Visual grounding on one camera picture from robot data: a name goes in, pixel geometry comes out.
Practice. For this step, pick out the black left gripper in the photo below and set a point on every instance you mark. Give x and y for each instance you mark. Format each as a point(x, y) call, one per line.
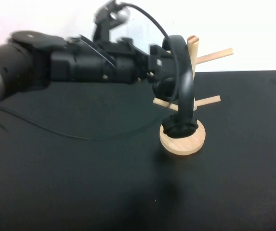
point(128, 68)

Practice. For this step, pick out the black over-ear headphones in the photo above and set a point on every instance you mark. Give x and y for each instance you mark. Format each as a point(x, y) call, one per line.
point(185, 96)

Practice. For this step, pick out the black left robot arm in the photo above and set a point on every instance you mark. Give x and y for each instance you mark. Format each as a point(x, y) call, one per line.
point(15, 62)

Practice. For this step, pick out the wooden peg tree stand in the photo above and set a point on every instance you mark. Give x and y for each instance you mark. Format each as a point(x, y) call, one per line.
point(183, 147)

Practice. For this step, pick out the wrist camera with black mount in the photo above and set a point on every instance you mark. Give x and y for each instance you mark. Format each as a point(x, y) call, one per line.
point(109, 26)

